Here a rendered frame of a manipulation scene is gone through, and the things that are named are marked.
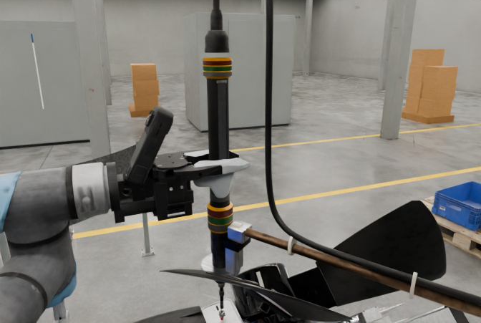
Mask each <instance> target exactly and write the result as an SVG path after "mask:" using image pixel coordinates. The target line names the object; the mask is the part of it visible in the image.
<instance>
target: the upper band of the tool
mask: <svg viewBox="0 0 481 323"><path fill-rule="evenodd" d="M203 60H204V61H230V60H232V58H225V57H211V58H203ZM203 66H206V67H227V66H232V65H223V66H209V65H203ZM231 71H232V70H231ZM231 71H219V72H231ZM204 72H214V71H204ZM204 77H205V76H204ZM229 77H231V76H229ZM229 77H206V78H208V79H225V78H229Z"/></svg>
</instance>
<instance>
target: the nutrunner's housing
mask: <svg viewBox="0 0 481 323"><path fill-rule="evenodd" d="M229 52H230V50H229V37H228V35H227V32H226V31H223V15H222V12H221V10H220V9H213V10H212V11H211V14H210V31H207V34H206V35H205V53H229ZM226 237H228V232H227V233H213V232H210V248H211V253H212V265H213V266H214V267H215V268H218V269H223V268H225V248H224V247H223V240H224V239H225V238H226Z"/></svg>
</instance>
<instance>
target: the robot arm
mask: <svg viewBox="0 0 481 323"><path fill-rule="evenodd" d="M173 118H174V116H173V114H172V113H171V111H169V110H166V109H165V108H163V107H160V106H155V107H154V108H153V110H151V111H150V114H149V115H148V116H147V120H146V122H145V129H144V131H143V133H142V136H141V138H140V140H139V143H138V144H137V147H136V149H135V151H134V153H133V156H132V158H131V160H130V163H129V165H128V167H127V170H126V173H123V174H119V175H117V171H116V165H115V162H112V163H106V165H105V166H104V165H103V163H101V162H100V163H88V164H81V165H73V166H67V167H60V168H48V169H42V170H30V171H24V172H23V171H22V170H20V171H18V172H17V173H10V174H5V175H0V233H3V232H5V234H6V239H7V243H8V246H9V252H10V255H11V258H10V259H9V261H8V262H7V263H6V264H5V265H4V266H3V267H2V268H1V269H0V323H37V321H38V319H39V318H40V316H41V315H42V314H43V313H44V311H45V309H48V308H51V307H54V306H56V305H58V304H60V303H62V302H63V301H64V299H65V298H66V297H69V296H70V295H71V294H72V293H73V291H74V290H75V287H76V285H77V275H76V272H77V263H76V260H75V257H74V254H73V249H72V241H71V236H70V232H69V224H68V221H70V220H74V219H78V218H84V217H89V216H97V215H102V214H107V213H108V212H109V209H111V210H112V211H114V215H115V223H122V222H125V216H133V215H137V214H141V213H149V212H152V213H153V216H157V219H158V221H163V220H168V219H171V218H179V217H183V216H190V215H192V214H193V210H192V203H194V196H193V189H192V188H191V187H190V181H191V180H192V181H193V183H194V184H195V185H196V186H197V187H210V188H211V189H212V191H213V193H214V194H215V196H216V197H217V198H225V197H226V196H227V195H228V194H229V190H230V185H231V183H232V179H233V174H234V172H236V171H239V170H242V169H245V168H248V167H250V163H249V162H247V161H244V160H242V159H240V158H239V154H237V153H234V152H232V151H230V150H229V159H222V160H209V150H184V151H179V152H175V153H163V154H159V155H158V154H157V153H158V151H159V149H160V146H161V145H162V142H163V140H164V138H165V136H166V135H167V134H168V133H169V131H170V128H171V126H172V124H173ZM180 212H185V213H181V214H178V215H173V216H167V215H168V214H173V213H180Z"/></svg>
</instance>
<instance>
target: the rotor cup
mask: <svg viewBox="0 0 481 323"><path fill-rule="evenodd" d="M284 267H285V266H284V264H282V263H270V264H264V265H261V266H257V267H255V268H252V269H249V270H247V271H244V272H242V273H240V274H238V275H237V276H236V277H238V278H241V279H245V280H249V281H255V282H257V283H258V284H259V281H258V277H257V274H256V272H260V274H261V278H262V280H263V285H264V287H265V288H266V289H269V290H272V289H274V290H275V291H277V292H278V293H282V294H285V295H289V296H291V297H295V298H296V296H295V294H294V292H293V290H292V288H291V286H290V284H289V283H288V281H287V278H288V276H287V273H286V270H285V268H284ZM259 285H260V284H259ZM232 287H233V292H234V295H235V301H234V302H235V307H236V309H237V310H238V313H239V315H240V317H241V319H242V320H243V323H312V322H311V320H306V319H301V320H298V319H297V318H295V317H292V318H291V319H290V320H289V321H287V320H285V319H284V318H283V317H281V316H280V315H278V314H277V313H275V312H274V311H273V310H271V309H269V311H268V313H265V312H264V311H262V310H261V309H260V306H261V304H262V303H261V302H260V301H258V300H257V299H256V298H254V297H252V296H251V295H250V294H249V293H247V292H246V289H245V287H241V286H237V285H234V284H232Z"/></svg>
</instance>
